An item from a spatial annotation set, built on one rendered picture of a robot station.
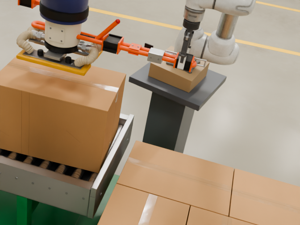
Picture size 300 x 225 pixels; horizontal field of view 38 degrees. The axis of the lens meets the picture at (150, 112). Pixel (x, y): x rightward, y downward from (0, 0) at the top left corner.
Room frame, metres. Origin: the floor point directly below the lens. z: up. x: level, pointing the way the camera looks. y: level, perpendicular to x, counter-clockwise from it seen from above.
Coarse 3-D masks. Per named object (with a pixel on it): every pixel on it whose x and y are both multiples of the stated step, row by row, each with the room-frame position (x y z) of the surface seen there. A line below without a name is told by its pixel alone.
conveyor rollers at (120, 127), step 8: (120, 128) 2.14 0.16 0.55; (112, 144) 1.97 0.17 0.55; (0, 152) 1.73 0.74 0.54; (24, 160) 1.70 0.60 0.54; (32, 160) 1.71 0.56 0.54; (48, 168) 1.69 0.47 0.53; (64, 168) 1.70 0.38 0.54; (72, 176) 1.65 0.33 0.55; (80, 176) 1.67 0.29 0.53; (96, 176) 1.68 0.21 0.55
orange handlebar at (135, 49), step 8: (32, 24) 1.90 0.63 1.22; (40, 24) 1.93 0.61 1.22; (88, 40) 1.86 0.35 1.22; (96, 40) 1.86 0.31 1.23; (120, 48) 1.85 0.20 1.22; (128, 48) 1.85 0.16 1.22; (136, 48) 1.85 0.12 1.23; (144, 48) 1.88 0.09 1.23; (168, 56) 1.86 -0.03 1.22; (192, 64) 1.81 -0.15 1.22
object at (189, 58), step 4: (176, 56) 1.83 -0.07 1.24; (188, 56) 1.85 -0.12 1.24; (192, 56) 1.86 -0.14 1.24; (176, 60) 1.82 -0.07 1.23; (188, 60) 1.81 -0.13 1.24; (192, 60) 1.82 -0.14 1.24; (176, 64) 1.81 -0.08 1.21; (184, 64) 1.81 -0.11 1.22; (188, 64) 1.81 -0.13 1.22; (184, 68) 1.81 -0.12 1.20; (188, 68) 1.81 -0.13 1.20
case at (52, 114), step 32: (32, 64) 2.00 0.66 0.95; (0, 96) 1.74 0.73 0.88; (32, 96) 1.73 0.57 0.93; (64, 96) 1.75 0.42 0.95; (96, 96) 1.81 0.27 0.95; (0, 128) 1.74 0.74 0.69; (32, 128) 1.73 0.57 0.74; (64, 128) 1.72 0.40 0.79; (96, 128) 1.71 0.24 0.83; (64, 160) 1.72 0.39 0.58; (96, 160) 1.71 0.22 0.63
